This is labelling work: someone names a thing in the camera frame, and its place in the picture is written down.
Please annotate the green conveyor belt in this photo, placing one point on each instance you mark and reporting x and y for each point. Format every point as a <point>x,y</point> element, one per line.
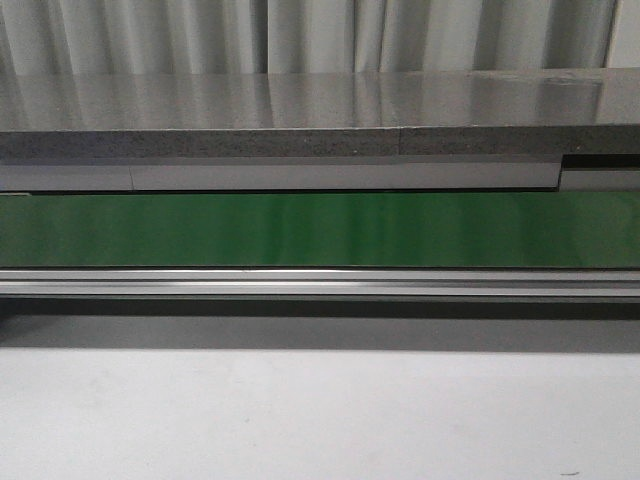
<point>323,230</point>

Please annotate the aluminium conveyor front rail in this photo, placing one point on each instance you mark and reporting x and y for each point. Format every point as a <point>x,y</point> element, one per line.
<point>359,283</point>

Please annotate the white pleated curtain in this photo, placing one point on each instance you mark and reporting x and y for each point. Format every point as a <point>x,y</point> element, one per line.
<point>196,37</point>

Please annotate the grey stone slab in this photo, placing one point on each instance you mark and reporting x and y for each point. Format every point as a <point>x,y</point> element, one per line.
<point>558,111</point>

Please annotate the grey conveyor back rail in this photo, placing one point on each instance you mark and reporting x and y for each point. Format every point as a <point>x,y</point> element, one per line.
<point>591,172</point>

